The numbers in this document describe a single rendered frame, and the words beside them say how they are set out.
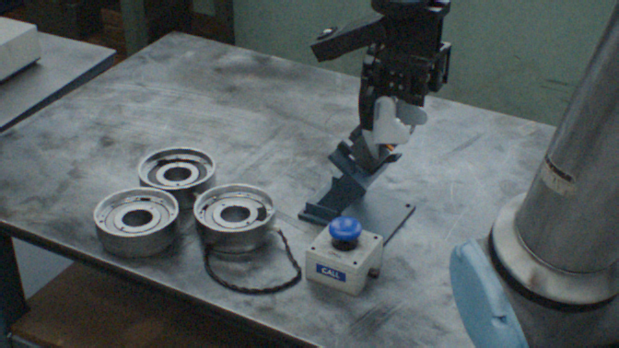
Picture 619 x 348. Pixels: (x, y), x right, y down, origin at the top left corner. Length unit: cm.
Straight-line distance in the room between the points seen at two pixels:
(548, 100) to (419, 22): 175
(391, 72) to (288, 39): 201
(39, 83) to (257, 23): 137
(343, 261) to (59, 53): 106
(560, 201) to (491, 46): 204
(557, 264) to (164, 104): 86
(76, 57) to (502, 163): 97
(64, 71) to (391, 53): 98
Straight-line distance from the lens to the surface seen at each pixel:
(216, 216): 114
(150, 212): 116
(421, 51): 102
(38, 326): 145
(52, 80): 184
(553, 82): 271
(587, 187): 68
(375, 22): 103
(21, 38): 186
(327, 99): 146
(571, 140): 67
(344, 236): 104
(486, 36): 271
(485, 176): 129
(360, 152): 112
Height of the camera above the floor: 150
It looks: 34 degrees down
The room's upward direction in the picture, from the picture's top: straight up
